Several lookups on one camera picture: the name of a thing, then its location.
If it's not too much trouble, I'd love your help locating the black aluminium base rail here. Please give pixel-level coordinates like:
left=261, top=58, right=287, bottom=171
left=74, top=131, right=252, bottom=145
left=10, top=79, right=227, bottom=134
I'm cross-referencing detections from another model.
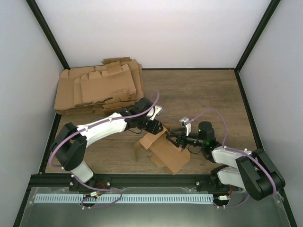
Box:
left=30, top=174, right=280, bottom=190

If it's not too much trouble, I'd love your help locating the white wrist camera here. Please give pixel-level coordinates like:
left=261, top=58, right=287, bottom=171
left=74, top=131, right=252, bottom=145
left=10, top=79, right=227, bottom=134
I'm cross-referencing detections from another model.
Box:
left=146, top=105, right=162, bottom=121
left=179, top=117, right=191, bottom=136

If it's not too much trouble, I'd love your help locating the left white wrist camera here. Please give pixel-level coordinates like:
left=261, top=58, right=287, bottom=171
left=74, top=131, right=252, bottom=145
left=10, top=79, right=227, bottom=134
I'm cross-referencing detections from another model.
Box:
left=146, top=105, right=162, bottom=121

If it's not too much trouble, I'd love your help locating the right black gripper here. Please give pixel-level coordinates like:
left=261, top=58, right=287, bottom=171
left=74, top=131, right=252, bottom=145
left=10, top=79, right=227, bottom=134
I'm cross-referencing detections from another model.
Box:
left=166, top=128, right=205, bottom=149

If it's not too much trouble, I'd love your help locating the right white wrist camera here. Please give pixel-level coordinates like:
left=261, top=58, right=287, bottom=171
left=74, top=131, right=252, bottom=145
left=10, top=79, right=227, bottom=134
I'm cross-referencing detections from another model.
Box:
left=179, top=117, right=191, bottom=136

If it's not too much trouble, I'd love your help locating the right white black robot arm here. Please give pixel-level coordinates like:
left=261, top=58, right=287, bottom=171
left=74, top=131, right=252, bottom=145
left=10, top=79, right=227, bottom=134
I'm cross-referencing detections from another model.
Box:
left=166, top=121, right=285, bottom=201

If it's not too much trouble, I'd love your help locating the black enclosure frame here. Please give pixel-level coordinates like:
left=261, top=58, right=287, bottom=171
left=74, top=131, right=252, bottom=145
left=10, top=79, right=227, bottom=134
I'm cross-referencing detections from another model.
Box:
left=13, top=0, right=303, bottom=227

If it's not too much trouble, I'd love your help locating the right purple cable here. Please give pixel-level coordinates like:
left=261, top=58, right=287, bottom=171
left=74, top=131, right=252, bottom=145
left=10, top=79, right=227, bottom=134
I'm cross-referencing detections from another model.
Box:
left=187, top=108, right=277, bottom=209

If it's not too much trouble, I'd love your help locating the brown cardboard box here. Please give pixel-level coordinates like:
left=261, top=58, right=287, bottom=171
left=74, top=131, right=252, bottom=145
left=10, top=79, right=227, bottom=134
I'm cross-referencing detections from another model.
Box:
left=134, top=124, right=191, bottom=175

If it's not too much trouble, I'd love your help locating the light blue slotted cable duct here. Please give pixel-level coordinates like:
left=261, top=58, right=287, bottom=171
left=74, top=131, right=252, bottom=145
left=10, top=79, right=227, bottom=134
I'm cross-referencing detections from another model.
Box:
left=34, top=194, right=214, bottom=204

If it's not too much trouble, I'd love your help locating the stack of flat cardboard sheets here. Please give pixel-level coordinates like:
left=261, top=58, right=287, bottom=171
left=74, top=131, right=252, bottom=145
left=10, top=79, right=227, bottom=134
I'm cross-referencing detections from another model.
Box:
left=54, top=57, right=144, bottom=114

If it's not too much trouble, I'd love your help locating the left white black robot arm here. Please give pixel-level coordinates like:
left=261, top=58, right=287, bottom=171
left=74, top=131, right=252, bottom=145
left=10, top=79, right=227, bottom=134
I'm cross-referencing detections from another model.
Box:
left=49, top=98, right=163, bottom=191

